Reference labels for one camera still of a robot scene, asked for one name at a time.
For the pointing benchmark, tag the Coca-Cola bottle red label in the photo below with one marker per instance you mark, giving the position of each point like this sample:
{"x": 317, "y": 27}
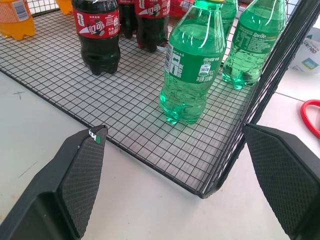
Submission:
{"x": 98, "y": 37}
{"x": 151, "y": 22}
{"x": 127, "y": 17}

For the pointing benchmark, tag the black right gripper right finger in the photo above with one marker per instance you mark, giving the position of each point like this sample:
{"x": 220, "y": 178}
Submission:
{"x": 287, "y": 180}

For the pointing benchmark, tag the red snack package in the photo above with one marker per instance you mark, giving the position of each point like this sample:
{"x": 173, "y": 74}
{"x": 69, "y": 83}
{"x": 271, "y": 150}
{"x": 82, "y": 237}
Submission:
{"x": 181, "y": 7}

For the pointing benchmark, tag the white printed package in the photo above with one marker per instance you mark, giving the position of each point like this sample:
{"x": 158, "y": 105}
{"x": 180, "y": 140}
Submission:
{"x": 306, "y": 50}

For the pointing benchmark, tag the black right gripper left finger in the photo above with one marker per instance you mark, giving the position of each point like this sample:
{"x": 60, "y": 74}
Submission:
{"x": 75, "y": 180}

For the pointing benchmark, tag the green Sprite bottle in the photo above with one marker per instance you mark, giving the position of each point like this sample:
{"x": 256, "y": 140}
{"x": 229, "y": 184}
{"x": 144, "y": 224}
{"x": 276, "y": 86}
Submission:
{"x": 252, "y": 47}
{"x": 190, "y": 70}
{"x": 228, "y": 15}

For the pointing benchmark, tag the orange soda bottle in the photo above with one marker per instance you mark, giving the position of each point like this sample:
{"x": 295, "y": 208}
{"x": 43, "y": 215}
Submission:
{"x": 15, "y": 17}
{"x": 64, "y": 5}

